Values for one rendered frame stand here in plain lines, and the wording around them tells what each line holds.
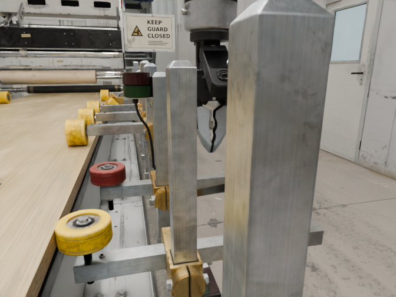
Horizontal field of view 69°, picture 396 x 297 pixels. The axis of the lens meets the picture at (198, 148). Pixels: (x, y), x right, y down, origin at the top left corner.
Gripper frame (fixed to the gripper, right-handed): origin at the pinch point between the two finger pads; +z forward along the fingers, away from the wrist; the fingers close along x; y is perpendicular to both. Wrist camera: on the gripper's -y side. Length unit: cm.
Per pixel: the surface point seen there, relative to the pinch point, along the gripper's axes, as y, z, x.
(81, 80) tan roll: 243, -3, 56
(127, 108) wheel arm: 91, 4, 15
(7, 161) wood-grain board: 29, 9, 45
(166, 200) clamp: 9.6, 14.5, 7.7
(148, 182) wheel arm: 16.7, 12.7, 11.0
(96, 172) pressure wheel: 14.0, 8.3, 22.6
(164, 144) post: 11.5, 1.9, 7.5
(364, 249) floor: 82, 99, -128
